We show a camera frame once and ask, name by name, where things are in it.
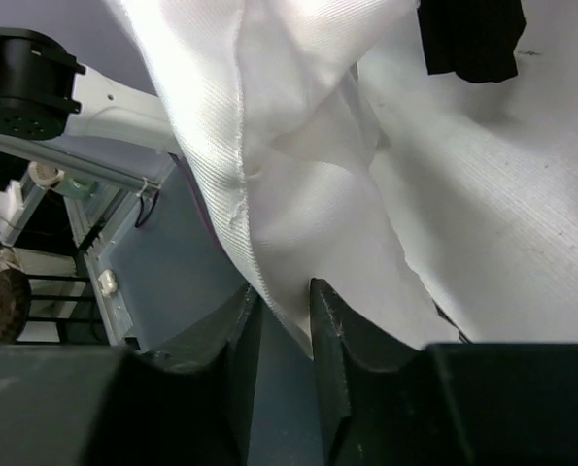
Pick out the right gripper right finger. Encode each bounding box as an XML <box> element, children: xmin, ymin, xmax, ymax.
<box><xmin>310</xmin><ymin>279</ymin><xmax>434</xmax><ymax>465</ymax></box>

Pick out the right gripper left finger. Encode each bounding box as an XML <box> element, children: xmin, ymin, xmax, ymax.
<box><xmin>127</xmin><ymin>285</ymin><xmax>263</xmax><ymax>465</ymax></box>

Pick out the white pleated skirt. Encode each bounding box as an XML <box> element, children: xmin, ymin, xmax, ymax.
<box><xmin>109</xmin><ymin>1</ymin><xmax>459</xmax><ymax>350</ymax></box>

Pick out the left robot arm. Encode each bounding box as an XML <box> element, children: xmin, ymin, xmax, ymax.
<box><xmin>0</xmin><ymin>27</ymin><xmax>180</xmax><ymax>153</ymax></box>

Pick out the black skirt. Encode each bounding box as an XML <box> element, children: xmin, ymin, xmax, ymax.
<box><xmin>417</xmin><ymin>0</ymin><xmax>527</xmax><ymax>83</ymax></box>

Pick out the wooden stool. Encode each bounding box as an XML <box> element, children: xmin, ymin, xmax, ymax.
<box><xmin>0</xmin><ymin>269</ymin><xmax>96</xmax><ymax>346</ymax></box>

